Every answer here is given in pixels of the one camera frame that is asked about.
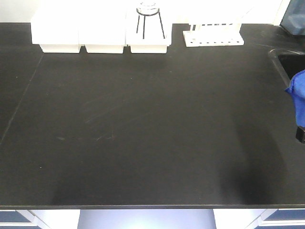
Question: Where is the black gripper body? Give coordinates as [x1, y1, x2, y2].
[295, 126, 305, 144]

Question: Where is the blue microfiber cloth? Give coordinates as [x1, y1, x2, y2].
[285, 70, 305, 127]

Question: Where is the black lab sink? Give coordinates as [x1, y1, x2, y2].
[268, 49, 305, 87]

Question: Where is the white test tube rack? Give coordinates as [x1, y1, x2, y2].
[183, 7, 254, 48]

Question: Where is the right white plastic bin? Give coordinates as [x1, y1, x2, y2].
[126, 9, 173, 53]

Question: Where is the white plastic bin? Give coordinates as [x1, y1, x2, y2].
[30, 7, 81, 53]
[79, 8, 126, 54]
[126, 9, 173, 53]

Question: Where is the clear glass beaker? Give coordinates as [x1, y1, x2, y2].
[136, 0, 159, 15]

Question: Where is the middle white plastic bin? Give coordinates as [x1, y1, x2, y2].
[79, 8, 126, 54]

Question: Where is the left white plastic bin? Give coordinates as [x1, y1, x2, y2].
[30, 7, 81, 53]

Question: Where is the black wire tripod stand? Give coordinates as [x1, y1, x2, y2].
[136, 7, 165, 40]

